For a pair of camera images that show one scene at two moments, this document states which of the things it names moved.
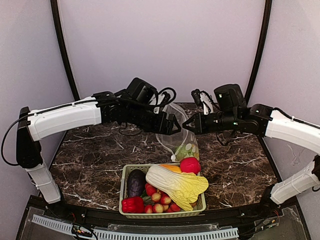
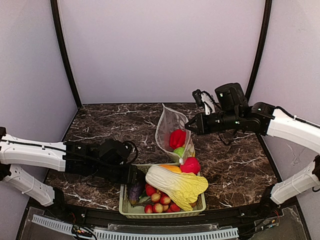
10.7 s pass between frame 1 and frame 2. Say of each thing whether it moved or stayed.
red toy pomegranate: stayed
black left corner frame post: stayed
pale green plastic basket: stayed
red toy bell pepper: moved
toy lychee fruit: stayed
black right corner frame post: stayed
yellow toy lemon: moved
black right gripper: stayed
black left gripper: moved
